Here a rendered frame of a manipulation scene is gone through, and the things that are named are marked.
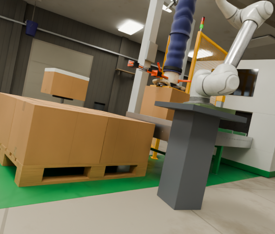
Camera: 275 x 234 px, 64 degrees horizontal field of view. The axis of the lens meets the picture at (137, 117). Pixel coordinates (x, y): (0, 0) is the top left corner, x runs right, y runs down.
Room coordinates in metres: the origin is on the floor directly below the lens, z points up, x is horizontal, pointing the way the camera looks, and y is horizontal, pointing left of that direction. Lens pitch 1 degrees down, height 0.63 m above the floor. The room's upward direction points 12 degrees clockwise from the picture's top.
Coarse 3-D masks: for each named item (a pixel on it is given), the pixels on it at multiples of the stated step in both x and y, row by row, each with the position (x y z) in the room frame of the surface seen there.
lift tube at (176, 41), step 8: (184, 16) 2.53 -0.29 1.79; (176, 40) 2.55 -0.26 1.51; (184, 40) 2.56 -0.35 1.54; (168, 48) 2.61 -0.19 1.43; (176, 48) 2.53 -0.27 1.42; (184, 48) 2.57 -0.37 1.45; (168, 56) 2.58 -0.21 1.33; (176, 56) 2.53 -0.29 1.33; (184, 56) 2.61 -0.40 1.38; (168, 64) 2.55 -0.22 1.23; (176, 64) 2.53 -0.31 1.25
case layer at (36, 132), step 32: (0, 96) 2.05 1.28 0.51; (0, 128) 1.90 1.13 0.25; (32, 128) 1.42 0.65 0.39; (64, 128) 1.57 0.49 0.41; (96, 128) 1.76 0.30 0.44; (128, 128) 2.00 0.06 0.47; (32, 160) 1.45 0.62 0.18; (64, 160) 1.61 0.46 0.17; (96, 160) 1.81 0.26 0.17; (128, 160) 2.06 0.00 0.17
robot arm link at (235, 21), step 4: (236, 12) 1.72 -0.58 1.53; (240, 12) 1.70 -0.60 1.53; (236, 16) 1.72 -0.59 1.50; (240, 16) 1.70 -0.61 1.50; (228, 20) 1.78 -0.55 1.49; (232, 20) 1.76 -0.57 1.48; (236, 20) 1.73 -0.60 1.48; (240, 20) 1.71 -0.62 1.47; (232, 24) 1.79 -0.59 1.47; (236, 24) 1.76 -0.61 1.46; (240, 24) 1.73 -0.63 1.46; (236, 28) 1.81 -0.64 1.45; (240, 28) 1.79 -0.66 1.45
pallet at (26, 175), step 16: (0, 144) 1.84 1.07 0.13; (0, 160) 1.77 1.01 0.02; (16, 160) 1.51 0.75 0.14; (16, 176) 1.46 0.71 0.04; (32, 176) 1.46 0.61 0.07; (48, 176) 1.64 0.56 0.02; (64, 176) 1.71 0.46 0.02; (80, 176) 1.78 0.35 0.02; (96, 176) 1.83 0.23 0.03; (112, 176) 1.95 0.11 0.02; (128, 176) 2.09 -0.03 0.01
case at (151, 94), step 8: (152, 88) 2.53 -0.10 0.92; (160, 88) 2.44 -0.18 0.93; (168, 88) 2.36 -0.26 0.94; (144, 96) 2.59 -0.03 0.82; (152, 96) 2.51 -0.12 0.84; (160, 96) 2.43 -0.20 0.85; (168, 96) 2.35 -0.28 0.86; (176, 96) 2.39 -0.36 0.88; (184, 96) 2.50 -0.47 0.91; (144, 104) 2.58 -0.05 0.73; (152, 104) 2.49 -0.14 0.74; (144, 112) 2.56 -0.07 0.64; (152, 112) 2.47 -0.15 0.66; (160, 112) 2.39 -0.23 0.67; (168, 112) 2.34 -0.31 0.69
